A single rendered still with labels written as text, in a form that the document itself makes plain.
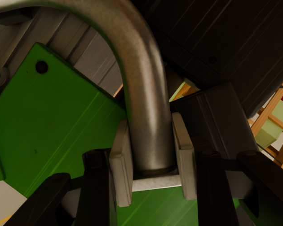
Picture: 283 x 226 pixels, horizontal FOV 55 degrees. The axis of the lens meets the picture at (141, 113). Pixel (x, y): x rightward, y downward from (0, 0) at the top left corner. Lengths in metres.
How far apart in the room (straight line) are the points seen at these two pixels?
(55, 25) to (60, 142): 0.10
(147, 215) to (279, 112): 3.53
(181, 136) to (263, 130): 3.31
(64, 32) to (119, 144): 0.13
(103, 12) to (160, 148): 0.09
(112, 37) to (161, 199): 0.13
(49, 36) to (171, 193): 0.16
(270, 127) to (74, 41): 3.34
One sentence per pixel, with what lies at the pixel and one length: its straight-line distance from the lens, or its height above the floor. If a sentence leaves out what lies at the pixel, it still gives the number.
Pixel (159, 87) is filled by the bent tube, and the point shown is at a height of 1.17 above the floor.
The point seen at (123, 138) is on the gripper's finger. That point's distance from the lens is 0.16.
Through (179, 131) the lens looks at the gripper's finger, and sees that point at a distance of 0.16.
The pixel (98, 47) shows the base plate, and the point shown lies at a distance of 0.67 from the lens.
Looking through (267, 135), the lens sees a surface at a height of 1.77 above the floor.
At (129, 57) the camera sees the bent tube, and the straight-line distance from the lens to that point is 0.18.
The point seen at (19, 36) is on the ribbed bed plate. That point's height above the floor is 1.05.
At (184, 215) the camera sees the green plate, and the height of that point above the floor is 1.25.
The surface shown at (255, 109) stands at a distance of 0.28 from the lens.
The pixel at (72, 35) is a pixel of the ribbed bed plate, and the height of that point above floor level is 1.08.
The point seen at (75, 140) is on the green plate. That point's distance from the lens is 0.23.
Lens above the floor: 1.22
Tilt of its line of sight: 13 degrees down
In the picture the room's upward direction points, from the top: 130 degrees clockwise
